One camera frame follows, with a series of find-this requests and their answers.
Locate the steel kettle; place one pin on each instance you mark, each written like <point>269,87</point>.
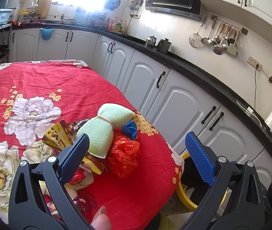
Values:
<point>150,41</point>

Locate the black countertop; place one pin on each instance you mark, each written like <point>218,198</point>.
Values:
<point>206,81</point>

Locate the yellow rimmed trash bin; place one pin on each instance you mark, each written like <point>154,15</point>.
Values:
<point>191,188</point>

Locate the red floral tablecloth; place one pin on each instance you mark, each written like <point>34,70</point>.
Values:
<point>36,95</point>

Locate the blue glove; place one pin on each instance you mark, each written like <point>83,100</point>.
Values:
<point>130,130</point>

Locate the green knitted cloth bundle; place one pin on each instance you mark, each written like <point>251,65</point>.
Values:
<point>100,129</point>

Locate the left hand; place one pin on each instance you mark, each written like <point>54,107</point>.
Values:
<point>101,220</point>

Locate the white lower cabinets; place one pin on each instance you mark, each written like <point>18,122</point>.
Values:
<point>170,101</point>

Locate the red small wrapper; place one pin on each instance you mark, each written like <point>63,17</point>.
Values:
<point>77,177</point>

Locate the blue hanging basket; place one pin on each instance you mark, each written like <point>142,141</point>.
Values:
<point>46,34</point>

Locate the round wall fan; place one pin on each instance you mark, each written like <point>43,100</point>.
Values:
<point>112,4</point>

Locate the red plastic bag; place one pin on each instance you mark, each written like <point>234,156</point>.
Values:
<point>122,158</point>

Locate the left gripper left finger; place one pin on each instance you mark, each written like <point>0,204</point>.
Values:
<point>27,207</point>

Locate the hanging strainer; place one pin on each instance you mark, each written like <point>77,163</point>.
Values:
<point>195,38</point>

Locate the hanging ladle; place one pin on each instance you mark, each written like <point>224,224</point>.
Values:
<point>206,40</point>

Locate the yellow red carton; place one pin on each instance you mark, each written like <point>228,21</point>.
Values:
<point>61,135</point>

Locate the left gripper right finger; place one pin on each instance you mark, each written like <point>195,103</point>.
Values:
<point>234,199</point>

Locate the wall power socket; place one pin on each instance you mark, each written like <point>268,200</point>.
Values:
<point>254,63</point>

